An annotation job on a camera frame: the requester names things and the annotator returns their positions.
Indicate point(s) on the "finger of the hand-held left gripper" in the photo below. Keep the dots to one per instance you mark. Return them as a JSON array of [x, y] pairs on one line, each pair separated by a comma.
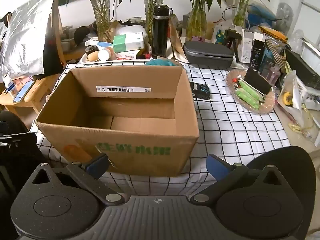
[[25, 139]]

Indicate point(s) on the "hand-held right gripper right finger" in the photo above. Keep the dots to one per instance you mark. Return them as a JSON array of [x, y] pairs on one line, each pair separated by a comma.
[[217, 167]]

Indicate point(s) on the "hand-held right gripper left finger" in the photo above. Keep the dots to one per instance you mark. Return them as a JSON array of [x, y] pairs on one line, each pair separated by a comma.
[[98, 167]]

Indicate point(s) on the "brown cardboard box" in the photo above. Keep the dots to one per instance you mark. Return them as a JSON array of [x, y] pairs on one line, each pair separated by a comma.
[[125, 140]]

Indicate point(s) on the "teal fluffy cloth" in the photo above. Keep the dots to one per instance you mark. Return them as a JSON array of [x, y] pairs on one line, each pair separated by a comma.
[[162, 62]]

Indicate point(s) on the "white black checkered tablecloth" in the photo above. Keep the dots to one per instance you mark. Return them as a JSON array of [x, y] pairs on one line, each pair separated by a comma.
[[225, 135]]

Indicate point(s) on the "smartphone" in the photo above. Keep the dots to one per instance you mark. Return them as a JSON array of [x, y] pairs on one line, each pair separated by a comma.
[[23, 91]]

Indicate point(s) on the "small white bottle blue label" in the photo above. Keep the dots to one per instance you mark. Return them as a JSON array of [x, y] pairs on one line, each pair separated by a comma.
[[9, 83]]

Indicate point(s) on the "wooden chair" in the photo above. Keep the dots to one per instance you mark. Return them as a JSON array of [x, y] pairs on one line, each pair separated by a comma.
[[37, 90]]

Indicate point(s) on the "green snack packet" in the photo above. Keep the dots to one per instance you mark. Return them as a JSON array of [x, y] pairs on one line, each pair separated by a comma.
[[252, 90], [247, 98]]

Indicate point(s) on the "round woven snack plate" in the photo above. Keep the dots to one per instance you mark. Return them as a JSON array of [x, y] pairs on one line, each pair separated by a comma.
[[265, 105]]

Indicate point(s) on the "small black device box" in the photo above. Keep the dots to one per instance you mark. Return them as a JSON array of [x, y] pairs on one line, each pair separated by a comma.
[[200, 90]]

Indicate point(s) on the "silver foil bag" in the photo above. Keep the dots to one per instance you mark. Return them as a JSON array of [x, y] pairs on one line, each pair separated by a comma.
[[25, 37]]

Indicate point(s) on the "black rectangular block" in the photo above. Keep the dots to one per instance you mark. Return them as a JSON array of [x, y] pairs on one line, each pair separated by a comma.
[[257, 81]]

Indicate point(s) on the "cream plastic tray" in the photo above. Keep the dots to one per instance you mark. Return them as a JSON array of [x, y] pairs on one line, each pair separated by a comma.
[[83, 59]]

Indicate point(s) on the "yellow tape measure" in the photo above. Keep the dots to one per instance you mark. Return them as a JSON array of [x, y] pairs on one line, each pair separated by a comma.
[[287, 98]]

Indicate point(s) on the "tan oval bun toy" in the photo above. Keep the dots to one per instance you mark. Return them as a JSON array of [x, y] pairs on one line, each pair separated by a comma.
[[93, 56]]

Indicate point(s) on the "black tape roll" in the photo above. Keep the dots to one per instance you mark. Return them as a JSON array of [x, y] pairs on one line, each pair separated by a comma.
[[91, 49]]

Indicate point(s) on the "clear plastic bag with papers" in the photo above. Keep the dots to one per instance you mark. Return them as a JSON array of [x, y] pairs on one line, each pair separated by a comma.
[[297, 90]]

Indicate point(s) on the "orange bottle white lid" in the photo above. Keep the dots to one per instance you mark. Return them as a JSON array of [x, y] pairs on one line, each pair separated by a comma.
[[103, 54]]

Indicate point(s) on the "black furry object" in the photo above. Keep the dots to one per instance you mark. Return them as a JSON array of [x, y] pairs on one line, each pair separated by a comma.
[[81, 33]]

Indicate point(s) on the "grey zipper case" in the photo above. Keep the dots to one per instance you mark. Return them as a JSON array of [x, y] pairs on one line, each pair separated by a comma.
[[207, 52]]

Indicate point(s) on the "flat white red box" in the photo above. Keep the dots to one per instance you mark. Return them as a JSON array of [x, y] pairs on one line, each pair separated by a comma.
[[130, 55]]

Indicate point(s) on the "white spray bottle blue label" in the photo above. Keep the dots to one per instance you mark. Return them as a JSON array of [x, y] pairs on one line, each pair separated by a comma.
[[102, 45]]

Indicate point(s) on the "blue carton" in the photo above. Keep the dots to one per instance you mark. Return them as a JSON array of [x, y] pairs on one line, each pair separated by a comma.
[[270, 60]]

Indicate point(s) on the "black carton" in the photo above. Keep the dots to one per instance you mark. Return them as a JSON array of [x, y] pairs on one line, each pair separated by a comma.
[[258, 55]]

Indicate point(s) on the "red packet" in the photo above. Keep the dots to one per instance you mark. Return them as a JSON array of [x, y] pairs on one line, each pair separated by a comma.
[[147, 56]]

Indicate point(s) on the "white carton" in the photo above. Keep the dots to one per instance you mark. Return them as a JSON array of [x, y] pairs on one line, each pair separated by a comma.
[[247, 47]]

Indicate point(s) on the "green white tissue box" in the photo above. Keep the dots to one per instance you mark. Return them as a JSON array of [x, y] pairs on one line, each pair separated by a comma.
[[127, 42]]

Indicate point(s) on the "brown paper bag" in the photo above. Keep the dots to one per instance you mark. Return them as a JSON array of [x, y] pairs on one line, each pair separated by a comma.
[[176, 45], [113, 31]]

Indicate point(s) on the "teal dinosaur toy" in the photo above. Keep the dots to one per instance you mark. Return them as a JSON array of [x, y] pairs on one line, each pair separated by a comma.
[[220, 36]]

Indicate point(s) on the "long black box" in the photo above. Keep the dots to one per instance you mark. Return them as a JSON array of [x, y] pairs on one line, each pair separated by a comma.
[[305, 70]]

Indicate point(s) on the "small black tripod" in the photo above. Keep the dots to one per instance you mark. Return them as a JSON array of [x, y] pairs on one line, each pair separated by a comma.
[[231, 35]]

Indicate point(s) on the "glass vase with bamboo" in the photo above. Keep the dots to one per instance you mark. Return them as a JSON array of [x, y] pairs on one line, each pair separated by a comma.
[[101, 17], [150, 12], [196, 25], [240, 15]]

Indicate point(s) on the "white plastic bag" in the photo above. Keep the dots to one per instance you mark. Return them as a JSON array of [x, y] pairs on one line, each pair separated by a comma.
[[130, 30]]

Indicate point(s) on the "black thermos bottle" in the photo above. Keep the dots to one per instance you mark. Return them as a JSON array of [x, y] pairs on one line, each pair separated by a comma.
[[160, 35]]

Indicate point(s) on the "yellow orange folded bag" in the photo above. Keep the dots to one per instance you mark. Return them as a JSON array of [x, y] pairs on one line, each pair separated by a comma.
[[275, 33]]

